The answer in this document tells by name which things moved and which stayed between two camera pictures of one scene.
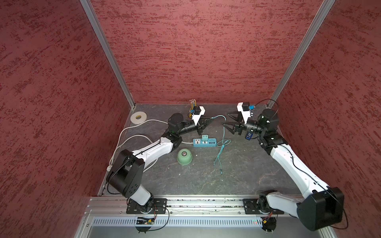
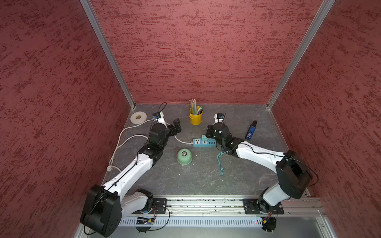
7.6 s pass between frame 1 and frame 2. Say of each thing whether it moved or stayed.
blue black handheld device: stayed
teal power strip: stayed
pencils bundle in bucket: stayed
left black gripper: moved
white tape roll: stayed
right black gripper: moved
